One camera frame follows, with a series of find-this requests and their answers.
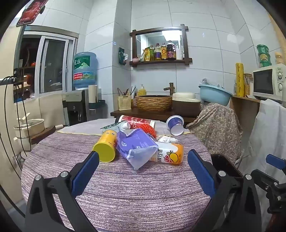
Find white paper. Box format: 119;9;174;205
156;136;179;143

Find orange mesh net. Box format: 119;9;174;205
136;123;158;140

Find brown and cream rice cooker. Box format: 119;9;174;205
172;92;201;118

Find black cables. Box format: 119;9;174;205
0;76;26;223

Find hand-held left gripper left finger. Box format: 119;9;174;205
25;151;100;232

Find light wooden shelf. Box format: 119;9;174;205
230;95;261;145

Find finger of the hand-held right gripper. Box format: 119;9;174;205
265;153;286;172
251;169;286;197

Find purple plastic bag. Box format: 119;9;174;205
116;128;159;170

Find smartphone on mount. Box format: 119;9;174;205
16;0;48;27

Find water dispenser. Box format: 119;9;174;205
62;89;90;126

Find beige chopstick holder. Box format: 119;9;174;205
118;86;137;111

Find light blue basin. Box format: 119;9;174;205
199;84;233;106

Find dark brown bin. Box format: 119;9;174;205
209;153;244;201

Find grey cloth in basin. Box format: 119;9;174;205
200;78;224;88

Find dark wooden counter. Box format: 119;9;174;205
110;109;201;123

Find yellow can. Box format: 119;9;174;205
93;130;118;162

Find beige cloth cover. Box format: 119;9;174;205
39;94;66;127

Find green packet on wall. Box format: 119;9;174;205
118;47;128;65

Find glass jar with wooden lid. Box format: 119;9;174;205
244;74;253;96

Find purple and white cup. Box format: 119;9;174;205
166;115;185;136

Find stack of paper cups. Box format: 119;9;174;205
88;85;98;104

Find blue water jug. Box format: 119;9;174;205
73;52;98;90

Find paisley patterned cloth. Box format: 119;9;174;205
186;103;243;163

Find bronze faucet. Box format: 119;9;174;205
164;82;174;96

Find cream pot with lid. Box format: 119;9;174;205
14;113;45;139

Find purple woven tablecloth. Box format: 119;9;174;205
21;118;213;232

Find white cloth with yellow trim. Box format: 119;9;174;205
56;118;193;136

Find yellow wrap box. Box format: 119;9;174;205
236;63;244;97

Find dark sauce bottle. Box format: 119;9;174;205
166;41;176;60

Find red canister with white lid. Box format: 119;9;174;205
115;115;156;132

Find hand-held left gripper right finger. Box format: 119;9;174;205
188;149;262;232

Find white microwave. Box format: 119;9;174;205
252;63;286;101

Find sliding window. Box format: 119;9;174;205
13;26;78;99

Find dark green cup holder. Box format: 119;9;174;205
88;100;105;111

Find green and yellow packet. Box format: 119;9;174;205
100;124;122;134

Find orange fruit drink bottle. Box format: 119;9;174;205
150;143;184;165

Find woven basket basin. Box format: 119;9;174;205
135;95;173;112

